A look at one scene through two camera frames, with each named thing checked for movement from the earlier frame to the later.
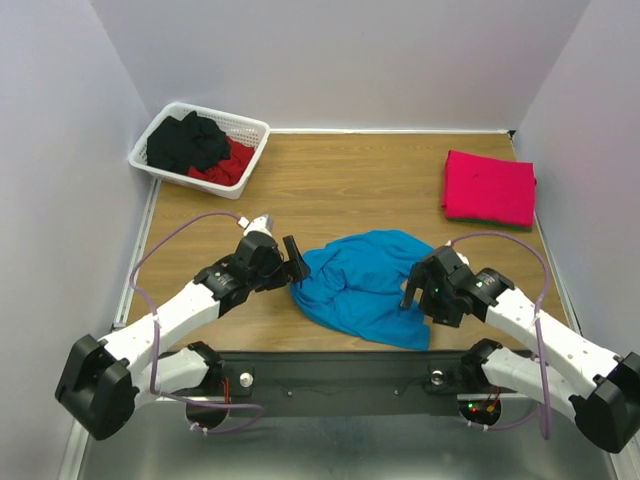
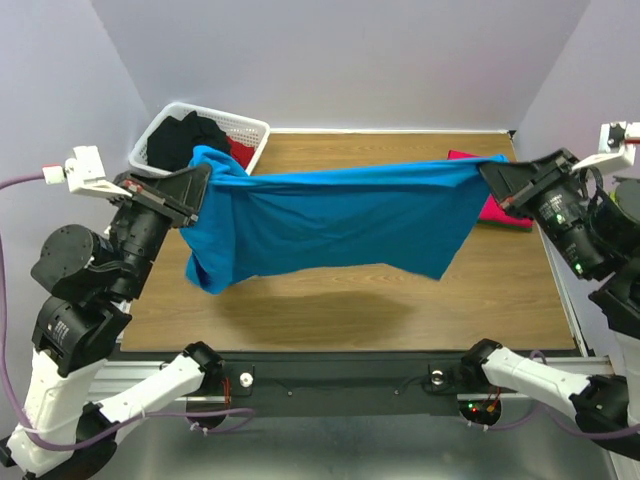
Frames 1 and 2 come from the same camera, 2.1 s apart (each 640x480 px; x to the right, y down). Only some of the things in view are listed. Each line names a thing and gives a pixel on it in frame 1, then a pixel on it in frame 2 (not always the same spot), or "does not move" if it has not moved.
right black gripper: [425, 282] to [536, 183]
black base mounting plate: [348, 384] does not move
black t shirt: [187, 145] does not move
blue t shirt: [357, 283] to [420, 217]
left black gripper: [296, 270] to [183, 192]
